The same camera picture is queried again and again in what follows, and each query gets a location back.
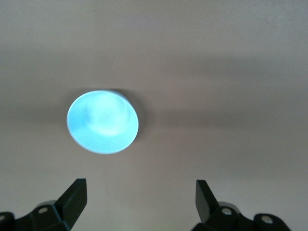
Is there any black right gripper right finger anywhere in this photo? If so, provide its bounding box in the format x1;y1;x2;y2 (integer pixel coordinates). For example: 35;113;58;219
194;179;292;231

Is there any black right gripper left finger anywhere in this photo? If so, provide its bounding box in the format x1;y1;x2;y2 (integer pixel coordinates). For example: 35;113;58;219
0;178;88;231

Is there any blue plastic bowl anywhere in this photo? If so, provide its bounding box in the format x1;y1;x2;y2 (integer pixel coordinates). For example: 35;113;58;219
66;89;140;155

